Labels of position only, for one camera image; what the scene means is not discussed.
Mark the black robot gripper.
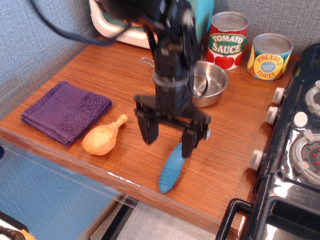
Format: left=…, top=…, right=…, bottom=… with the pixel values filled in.
left=133, top=74, right=211, bottom=158

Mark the blue handled metal fork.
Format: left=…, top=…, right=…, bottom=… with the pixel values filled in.
left=158, top=143, right=185, bottom=194

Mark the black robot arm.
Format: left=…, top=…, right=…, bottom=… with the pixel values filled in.
left=97, top=0, right=211, bottom=158

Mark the small steel pan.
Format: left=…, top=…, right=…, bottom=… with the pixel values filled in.
left=152, top=57, right=229, bottom=108

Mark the orange toy chicken drumstick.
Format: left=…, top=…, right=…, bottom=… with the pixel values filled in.
left=82, top=114, right=128, bottom=156

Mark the purple folded towel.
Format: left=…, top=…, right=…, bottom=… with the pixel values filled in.
left=21, top=81, right=113, bottom=147

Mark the tomato sauce can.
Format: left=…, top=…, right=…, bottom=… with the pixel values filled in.
left=207, top=11, right=249, bottom=70

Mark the teal toy microwave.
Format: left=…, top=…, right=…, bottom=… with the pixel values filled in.
left=89, top=0, right=215, bottom=49

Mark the pineapple slices can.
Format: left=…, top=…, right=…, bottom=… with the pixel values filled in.
left=247, top=33, right=294, bottom=81

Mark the black toy stove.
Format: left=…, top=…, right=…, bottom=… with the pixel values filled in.
left=216, top=43, right=320, bottom=240

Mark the orange plush toy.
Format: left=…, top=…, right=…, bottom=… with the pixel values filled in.
left=0, top=226, right=36, bottom=240

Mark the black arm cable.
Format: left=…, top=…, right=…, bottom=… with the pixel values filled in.
left=29, top=0, right=131, bottom=47

